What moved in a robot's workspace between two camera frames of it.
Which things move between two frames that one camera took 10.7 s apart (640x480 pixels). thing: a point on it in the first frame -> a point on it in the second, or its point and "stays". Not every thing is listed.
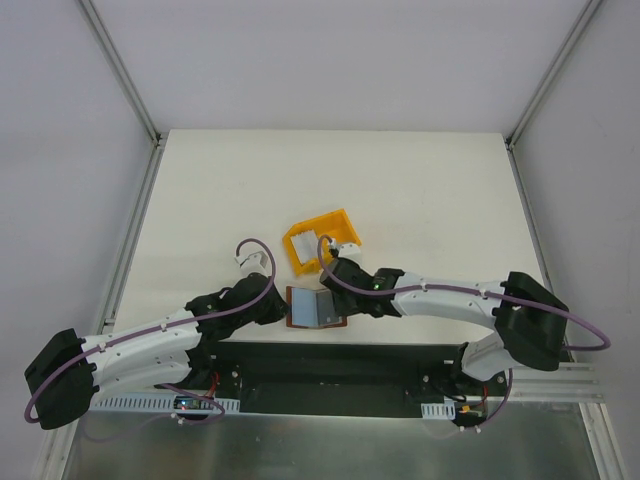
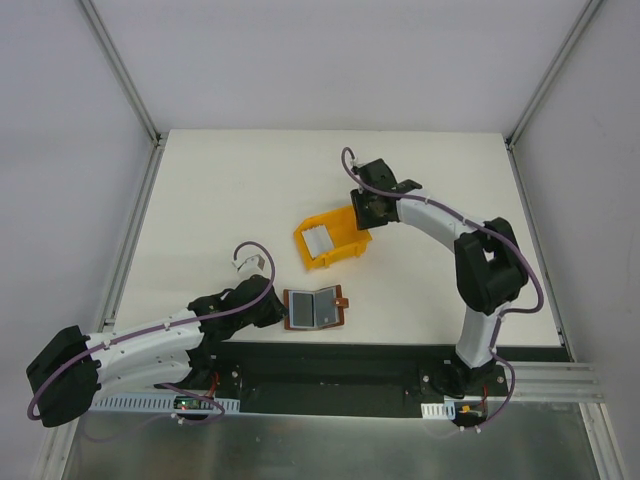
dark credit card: [326, 312] stays
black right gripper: [343, 301] -> [367, 210]
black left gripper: [273, 305] stays
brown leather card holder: [315, 309] stays
